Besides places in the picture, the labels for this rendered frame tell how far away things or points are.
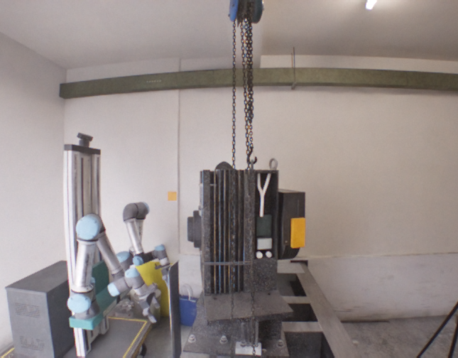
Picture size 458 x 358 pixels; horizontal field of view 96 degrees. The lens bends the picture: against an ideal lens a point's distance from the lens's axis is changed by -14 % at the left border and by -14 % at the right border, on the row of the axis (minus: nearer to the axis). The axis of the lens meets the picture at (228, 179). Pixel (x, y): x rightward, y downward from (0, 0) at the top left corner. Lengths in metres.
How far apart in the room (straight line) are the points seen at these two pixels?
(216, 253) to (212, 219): 0.20
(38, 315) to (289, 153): 2.47
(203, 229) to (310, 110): 1.82
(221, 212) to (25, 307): 1.45
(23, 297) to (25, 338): 0.30
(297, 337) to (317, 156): 1.71
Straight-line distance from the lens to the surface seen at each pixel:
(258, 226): 1.41
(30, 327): 2.12
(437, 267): 3.37
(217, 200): 1.32
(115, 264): 1.61
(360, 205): 2.78
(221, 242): 1.37
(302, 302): 1.93
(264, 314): 1.29
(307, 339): 1.68
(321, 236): 2.70
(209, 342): 1.49
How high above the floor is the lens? 1.58
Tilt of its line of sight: 1 degrees down
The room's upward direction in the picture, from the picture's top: straight up
